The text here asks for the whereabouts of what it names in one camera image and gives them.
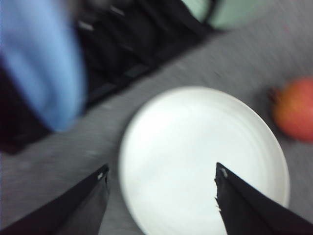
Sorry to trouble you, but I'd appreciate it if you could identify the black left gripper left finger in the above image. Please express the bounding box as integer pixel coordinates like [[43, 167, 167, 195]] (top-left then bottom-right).
[[0, 164, 110, 235]]

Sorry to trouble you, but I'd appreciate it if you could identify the white plate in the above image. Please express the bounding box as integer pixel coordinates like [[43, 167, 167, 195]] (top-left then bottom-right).
[[118, 87, 290, 235]]

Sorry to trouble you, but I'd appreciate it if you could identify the blue plate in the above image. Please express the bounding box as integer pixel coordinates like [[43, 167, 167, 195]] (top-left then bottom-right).
[[0, 0, 88, 131]]

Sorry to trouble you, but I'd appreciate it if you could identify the black plate rack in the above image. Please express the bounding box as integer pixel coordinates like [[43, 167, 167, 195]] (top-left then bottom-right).
[[0, 0, 218, 154]]

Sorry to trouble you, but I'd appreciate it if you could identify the green plate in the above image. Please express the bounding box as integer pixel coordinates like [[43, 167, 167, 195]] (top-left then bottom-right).
[[182, 0, 266, 29]]

